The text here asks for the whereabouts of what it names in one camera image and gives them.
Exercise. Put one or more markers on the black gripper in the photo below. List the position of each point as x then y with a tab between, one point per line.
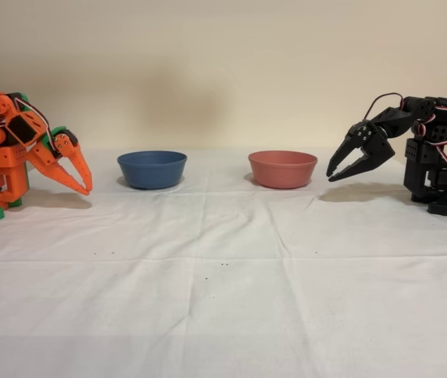
365	138

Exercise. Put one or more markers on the green and orange gripper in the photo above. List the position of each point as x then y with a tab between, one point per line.
64	147

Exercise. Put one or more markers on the pink bowl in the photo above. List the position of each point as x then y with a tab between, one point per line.
282	169

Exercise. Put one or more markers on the blue bowl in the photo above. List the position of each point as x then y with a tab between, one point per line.
152	169

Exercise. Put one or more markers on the white wrinkled tablecloth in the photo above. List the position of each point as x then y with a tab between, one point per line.
223	315

